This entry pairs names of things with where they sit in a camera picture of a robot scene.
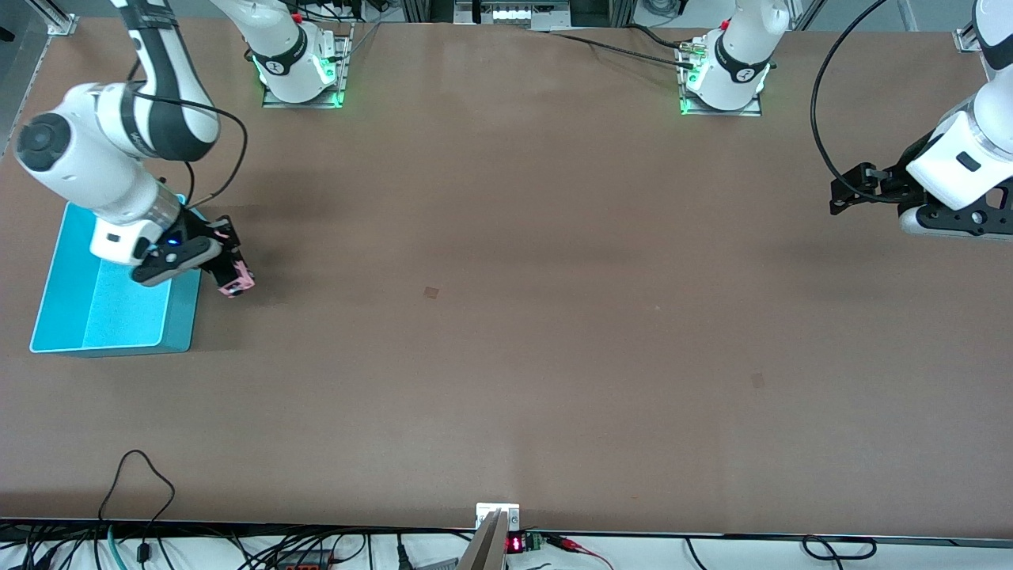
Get black coiled cable loop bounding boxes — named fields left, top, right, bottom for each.
left=802, top=535, right=878, bottom=561

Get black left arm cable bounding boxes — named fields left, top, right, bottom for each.
left=810, top=0, right=889, bottom=184

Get thin black looped cable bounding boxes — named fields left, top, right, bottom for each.
left=97, top=449, right=176, bottom=570

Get black box with lit display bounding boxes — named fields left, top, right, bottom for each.
left=453, top=0, right=572, bottom=31

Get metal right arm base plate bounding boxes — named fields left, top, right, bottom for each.
left=261, top=22, right=354, bottom=109

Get grey metal mount bar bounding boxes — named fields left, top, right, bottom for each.
left=455, top=511, right=509, bottom=570

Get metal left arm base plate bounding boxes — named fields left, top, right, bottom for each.
left=677, top=38, right=765, bottom=118

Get silver camera mount plate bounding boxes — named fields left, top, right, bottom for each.
left=476, top=503, right=521, bottom=530

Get red clip lead wires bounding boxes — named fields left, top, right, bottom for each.
left=544, top=534, right=615, bottom=570

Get pink jeep toy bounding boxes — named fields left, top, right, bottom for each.
left=218, top=265, right=256, bottom=298

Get turquoise plastic bin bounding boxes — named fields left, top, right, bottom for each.
left=30, top=194, right=209, bottom=357

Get black cable across table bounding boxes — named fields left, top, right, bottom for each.
left=546, top=30, right=697, bottom=69
left=625, top=22, right=705, bottom=53

